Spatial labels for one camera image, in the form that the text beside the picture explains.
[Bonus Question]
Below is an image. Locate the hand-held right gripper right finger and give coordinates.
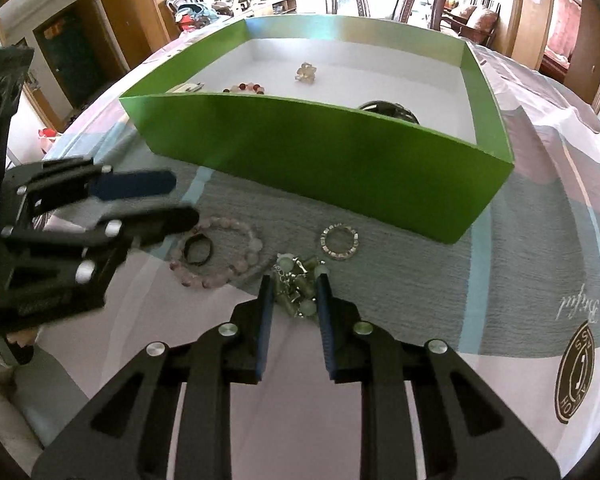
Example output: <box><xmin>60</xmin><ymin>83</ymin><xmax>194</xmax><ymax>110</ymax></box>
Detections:
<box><xmin>314</xmin><ymin>272</ymin><xmax>563</xmax><ymax>480</ymax></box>

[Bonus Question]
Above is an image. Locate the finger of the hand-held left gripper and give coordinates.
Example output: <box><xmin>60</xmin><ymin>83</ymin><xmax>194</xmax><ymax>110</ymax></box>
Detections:
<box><xmin>5</xmin><ymin>157</ymin><xmax>177</xmax><ymax>216</ymax></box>
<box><xmin>0</xmin><ymin>205</ymin><xmax>201</xmax><ymax>282</ymax></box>

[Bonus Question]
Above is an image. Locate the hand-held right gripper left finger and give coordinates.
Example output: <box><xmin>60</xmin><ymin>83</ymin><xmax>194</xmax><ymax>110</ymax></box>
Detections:
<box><xmin>30</xmin><ymin>274</ymin><xmax>276</xmax><ymax>480</ymax></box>

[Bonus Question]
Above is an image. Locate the green bead bracelet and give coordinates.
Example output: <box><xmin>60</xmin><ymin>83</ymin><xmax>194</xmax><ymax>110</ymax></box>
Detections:
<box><xmin>272</xmin><ymin>252</ymin><xmax>331</xmax><ymax>320</ymax></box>

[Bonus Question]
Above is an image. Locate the black ring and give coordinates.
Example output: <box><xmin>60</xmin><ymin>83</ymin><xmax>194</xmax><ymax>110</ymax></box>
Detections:
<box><xmin>182</xmin><ymin>235</ymin><xmax>215</xmax><ymax>267</ymax></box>

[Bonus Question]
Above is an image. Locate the pink bead bracelet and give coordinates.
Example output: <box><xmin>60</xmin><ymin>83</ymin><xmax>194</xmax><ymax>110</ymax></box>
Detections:
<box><xmin>169</xmin><ymin>215</ymin><xmax>265</xmax><ymax>291</ymax></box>

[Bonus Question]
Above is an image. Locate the reddish bead bracelet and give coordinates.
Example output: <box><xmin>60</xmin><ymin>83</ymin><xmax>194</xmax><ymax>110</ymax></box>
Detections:
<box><xmin>222</xmin><ymin>81</ymin><xmax>267</xmax><ymax>96</ymax></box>

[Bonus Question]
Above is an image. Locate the green cardboard box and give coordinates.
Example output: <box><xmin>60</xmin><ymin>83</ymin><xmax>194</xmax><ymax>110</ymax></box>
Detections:
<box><xmin>118</xmin><ymin>14</ymin><xmax>516</xmax><ymax>246</ymax></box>

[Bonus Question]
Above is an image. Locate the black wrist watch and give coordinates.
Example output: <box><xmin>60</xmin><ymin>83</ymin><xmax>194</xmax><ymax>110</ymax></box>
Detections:
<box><xmin>356</xmin><ymin>100</ymin><xmax>421</xmax><ymax>126</ymax></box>

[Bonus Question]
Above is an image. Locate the person's left forearm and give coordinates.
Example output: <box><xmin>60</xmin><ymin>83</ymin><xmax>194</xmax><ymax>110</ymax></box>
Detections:
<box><xmin>0</xmin><ymin>347</ymin><xmax>47</xmax><ymax>461</ymax></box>

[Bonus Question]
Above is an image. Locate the person's left hand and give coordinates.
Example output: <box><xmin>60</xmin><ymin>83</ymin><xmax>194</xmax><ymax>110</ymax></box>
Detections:
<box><xmin>5</xmin><ymin>325</ymin><xmax>43</xmax><ymax>348</ymax></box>

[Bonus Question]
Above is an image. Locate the red bag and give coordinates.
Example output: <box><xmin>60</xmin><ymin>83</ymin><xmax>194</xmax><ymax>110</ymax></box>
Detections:
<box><xmin>37</xmin><ymin>127</ymin><xmax>61</xmax><ymax>154</ymax></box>

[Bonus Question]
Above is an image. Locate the striped tablecloth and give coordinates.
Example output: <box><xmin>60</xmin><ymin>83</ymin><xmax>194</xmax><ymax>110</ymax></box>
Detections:
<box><xmin>10</xmin><ymin>10</ymin><xmax>600</xmax><ymax>480</ymax></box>

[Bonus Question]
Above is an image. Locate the wooden chair with clothes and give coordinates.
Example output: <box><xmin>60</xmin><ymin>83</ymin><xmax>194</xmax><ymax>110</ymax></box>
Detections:
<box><xmin>166</xmin><ymin>0</ymin><xmax>231</xmax><ymax>36</ymax></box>

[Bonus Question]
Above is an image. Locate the pile of clothes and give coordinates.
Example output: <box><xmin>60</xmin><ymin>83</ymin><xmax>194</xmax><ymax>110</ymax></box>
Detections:
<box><xmin>172</xmin><ymin>2</ymin><xmax>217</xmax><ymax>27</ymax></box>

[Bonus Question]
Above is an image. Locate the wooden television cabinet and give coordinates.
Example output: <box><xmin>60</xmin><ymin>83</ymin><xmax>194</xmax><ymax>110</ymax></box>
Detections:
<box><xmin>230</xmin><ymin>0</ymin><xmax>298</xmax><ymax>19</ymax></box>

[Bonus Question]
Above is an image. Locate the wooden armchair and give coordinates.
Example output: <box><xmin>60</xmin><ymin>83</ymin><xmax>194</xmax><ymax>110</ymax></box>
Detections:
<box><xmin>442</xmin><ymin>2</ymin><xmax>501</xmax><ymax>48</ymax></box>

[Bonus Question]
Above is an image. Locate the silver link bracelet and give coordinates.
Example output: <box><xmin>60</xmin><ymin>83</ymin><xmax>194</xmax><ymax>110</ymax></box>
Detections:
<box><xmin>316</xmin><ymin>225</ymin><xmax>359</xmax><ymax>261</ymax></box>

